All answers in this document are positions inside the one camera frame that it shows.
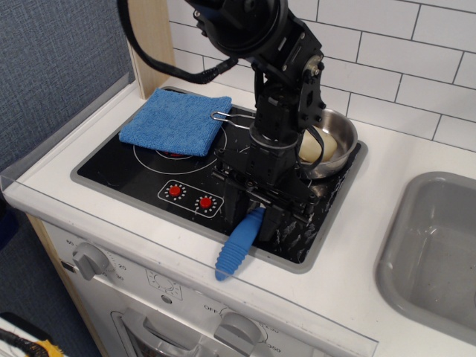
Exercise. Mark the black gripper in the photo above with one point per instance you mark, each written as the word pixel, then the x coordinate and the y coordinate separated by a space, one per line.
pixel 268 176

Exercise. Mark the blue handled metal spoon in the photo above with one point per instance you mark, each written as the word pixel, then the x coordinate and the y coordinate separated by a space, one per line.
pixel 236 248

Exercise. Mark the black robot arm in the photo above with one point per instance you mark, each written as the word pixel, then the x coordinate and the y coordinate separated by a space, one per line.
pixel 287 61

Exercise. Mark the small metal pot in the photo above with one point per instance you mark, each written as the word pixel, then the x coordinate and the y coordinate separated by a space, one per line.
pixel 281 141

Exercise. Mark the black toy stovetop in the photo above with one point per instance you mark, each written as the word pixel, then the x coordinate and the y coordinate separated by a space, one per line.
pixel 190 191

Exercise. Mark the beige toy potato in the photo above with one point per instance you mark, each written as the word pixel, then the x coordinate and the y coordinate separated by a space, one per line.
pixel 310 149

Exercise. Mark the blue folded cloth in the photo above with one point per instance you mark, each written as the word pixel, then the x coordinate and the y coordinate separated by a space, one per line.
pixel 176 123

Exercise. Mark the grey right oven knob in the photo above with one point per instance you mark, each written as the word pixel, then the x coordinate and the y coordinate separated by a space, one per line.
pixel 239 333

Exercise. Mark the grey oven knob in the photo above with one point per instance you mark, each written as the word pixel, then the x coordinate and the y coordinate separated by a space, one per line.
pixel 90 260
pixel 239 333

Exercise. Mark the white toy oven front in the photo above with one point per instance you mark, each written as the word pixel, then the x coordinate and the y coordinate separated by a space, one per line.
pixel 134 311

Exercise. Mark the grey left oven knob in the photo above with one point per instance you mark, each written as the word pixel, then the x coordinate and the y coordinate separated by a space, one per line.
pixel 90 260

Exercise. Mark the grey plastic sink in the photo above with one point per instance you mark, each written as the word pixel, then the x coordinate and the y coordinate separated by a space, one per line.
pixel 427 268

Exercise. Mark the yellow black object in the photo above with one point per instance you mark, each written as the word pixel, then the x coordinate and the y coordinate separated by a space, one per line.
pixel 31 348

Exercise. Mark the light wooden side post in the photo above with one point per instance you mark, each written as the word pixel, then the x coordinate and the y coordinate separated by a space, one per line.
pixel 150 23

